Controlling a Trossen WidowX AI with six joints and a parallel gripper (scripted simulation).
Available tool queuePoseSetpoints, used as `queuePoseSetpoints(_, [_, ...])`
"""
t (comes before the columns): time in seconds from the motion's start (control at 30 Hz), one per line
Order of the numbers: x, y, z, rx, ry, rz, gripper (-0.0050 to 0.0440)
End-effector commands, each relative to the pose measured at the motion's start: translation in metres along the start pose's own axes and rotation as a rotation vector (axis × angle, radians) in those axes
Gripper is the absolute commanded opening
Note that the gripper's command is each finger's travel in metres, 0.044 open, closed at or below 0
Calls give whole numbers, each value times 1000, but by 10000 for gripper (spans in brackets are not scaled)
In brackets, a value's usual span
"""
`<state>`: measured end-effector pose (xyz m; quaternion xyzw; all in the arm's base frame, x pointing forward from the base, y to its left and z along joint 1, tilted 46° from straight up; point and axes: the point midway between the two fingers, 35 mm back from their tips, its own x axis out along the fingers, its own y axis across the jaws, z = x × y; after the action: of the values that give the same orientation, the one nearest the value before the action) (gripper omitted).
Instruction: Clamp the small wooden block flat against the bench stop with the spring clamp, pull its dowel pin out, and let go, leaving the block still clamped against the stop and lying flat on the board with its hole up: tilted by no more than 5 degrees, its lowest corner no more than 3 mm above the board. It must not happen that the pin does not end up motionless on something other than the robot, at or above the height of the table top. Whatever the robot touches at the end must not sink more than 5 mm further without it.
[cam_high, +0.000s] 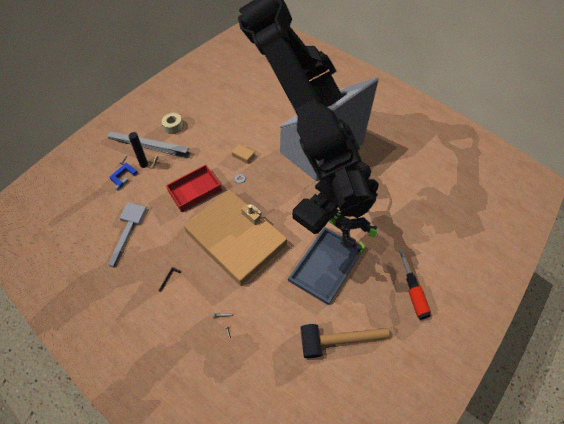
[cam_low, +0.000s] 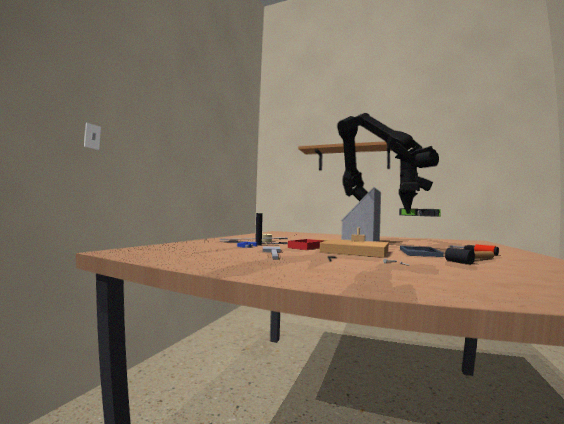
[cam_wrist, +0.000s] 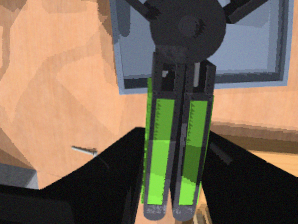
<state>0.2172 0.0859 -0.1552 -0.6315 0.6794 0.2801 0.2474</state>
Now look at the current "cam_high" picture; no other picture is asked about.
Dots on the grey metal washer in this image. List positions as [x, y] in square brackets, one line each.
[239, 181]

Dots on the light brown wooden board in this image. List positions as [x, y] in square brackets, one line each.
[234, 242]

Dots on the black cylinder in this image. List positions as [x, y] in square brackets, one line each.
[137, 147]

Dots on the black rubber mallet with wooden handle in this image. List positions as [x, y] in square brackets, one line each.
[312, 341]

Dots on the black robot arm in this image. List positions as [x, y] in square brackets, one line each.
[322, 134]

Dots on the red-handled screwdriver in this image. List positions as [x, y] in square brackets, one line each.
[416, 293]

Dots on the red shallow tray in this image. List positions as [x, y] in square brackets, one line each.
[191, 185]

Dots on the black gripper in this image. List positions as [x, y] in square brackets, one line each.
[311, 213]

